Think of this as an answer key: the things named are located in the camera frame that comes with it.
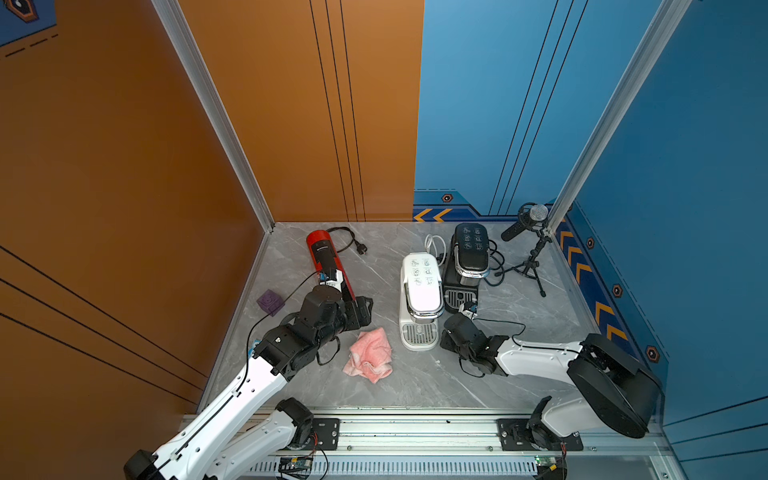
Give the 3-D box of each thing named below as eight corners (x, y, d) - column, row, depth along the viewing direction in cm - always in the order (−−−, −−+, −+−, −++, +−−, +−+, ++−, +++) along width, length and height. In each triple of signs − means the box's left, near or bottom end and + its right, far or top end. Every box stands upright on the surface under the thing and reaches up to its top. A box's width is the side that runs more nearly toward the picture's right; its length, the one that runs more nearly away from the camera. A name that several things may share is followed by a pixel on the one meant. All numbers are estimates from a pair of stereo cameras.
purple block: (261, 309, 99) (255, 301, 95) (274, 296, 102) (269, 288, 98) (275, 319, 96) (270, 311, 92) (288, 306, 99) (283, 297, 95)
